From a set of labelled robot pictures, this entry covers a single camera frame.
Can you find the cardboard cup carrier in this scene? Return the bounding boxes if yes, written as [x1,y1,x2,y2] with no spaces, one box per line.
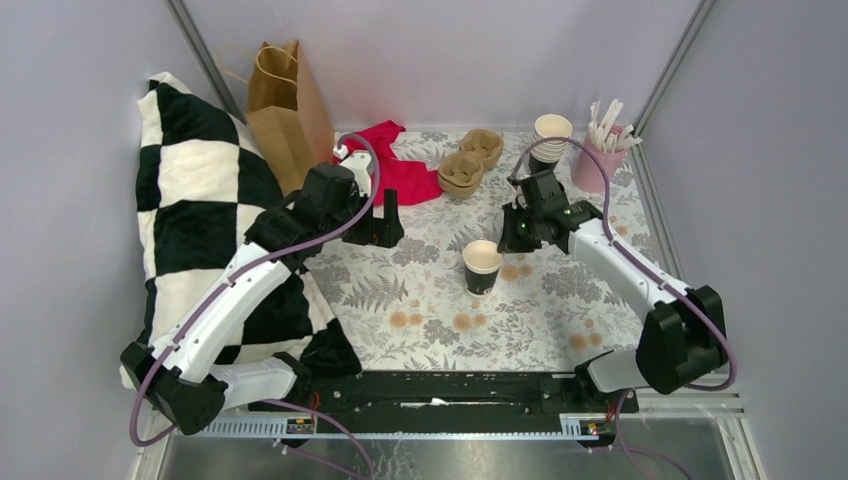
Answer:
[437,129,504,199]

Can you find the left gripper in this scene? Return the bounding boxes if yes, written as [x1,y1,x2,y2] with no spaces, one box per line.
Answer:
[323,185,404,248]

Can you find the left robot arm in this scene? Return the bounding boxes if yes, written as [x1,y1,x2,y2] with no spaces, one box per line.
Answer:
[120,161,404,435]

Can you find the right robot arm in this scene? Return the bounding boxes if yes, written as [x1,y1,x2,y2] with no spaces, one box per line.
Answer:
[498,171,729,412]

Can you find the red cloth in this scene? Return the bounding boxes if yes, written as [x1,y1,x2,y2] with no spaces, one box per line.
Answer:
[358,120,444,206]

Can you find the black paper coffee cup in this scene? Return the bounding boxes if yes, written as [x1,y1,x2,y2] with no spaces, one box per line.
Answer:
[462,240,503,296]

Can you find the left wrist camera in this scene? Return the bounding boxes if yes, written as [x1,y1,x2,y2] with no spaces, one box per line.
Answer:
[333,145,374,197]

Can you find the brown paper bag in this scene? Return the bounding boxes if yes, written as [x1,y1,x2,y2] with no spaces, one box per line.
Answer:
[214,39,335,194]

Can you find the stack of paper cups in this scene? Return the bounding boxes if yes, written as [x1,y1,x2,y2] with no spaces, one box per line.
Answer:
[528,113,573,174]

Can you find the pink straw holder cup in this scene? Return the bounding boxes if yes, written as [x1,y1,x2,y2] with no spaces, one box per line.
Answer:
[571,131,626,194]

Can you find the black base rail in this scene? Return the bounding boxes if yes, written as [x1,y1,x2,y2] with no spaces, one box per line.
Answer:
[282,370,639,437]

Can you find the black white checkered pillow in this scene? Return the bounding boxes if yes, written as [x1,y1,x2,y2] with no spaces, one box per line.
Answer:
[135,72,362,377]

